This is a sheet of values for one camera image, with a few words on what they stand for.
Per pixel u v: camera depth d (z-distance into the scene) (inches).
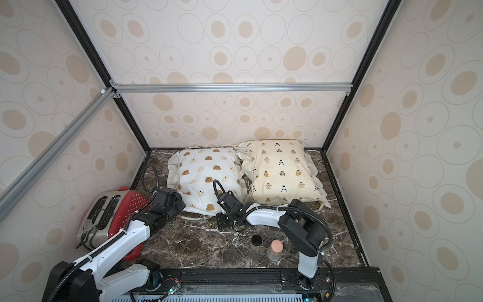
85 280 15.3
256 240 29.4
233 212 27.0
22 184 21.1
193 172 38.0
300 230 18.3
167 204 25.6
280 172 37.4
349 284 28.9
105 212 29.2
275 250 28.2
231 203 27.5
